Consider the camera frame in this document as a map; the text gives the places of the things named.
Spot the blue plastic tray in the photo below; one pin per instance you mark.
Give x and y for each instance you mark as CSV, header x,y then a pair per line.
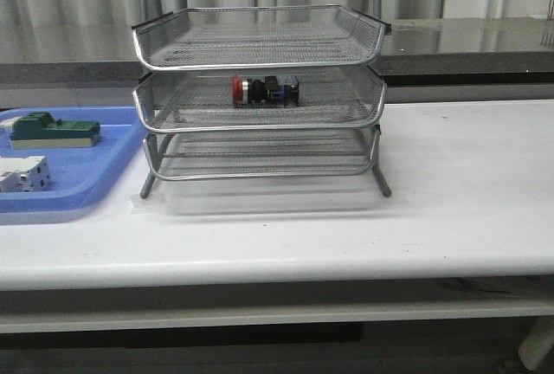
x,y
79,176

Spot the red emergency push button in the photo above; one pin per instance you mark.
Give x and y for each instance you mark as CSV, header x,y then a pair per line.
x,y
271,91

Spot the silver mesh tray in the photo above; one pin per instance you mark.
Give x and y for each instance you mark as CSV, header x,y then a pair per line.
x,y
219,155
201,101
259,37

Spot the green electrical module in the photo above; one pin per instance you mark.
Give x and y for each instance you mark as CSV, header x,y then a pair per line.
x,y
40,130

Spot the dark steel back counter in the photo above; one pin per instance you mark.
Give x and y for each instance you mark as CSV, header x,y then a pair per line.
x,y
455,51

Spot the white table leg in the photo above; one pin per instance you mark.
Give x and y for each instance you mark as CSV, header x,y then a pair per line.
x,y
537,343

